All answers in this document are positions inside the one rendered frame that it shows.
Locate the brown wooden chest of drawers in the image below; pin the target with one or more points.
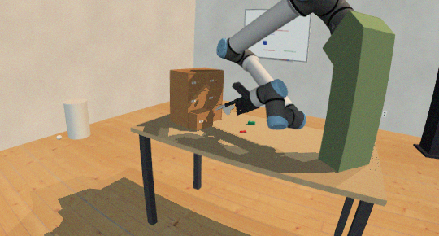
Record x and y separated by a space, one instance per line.
179 93

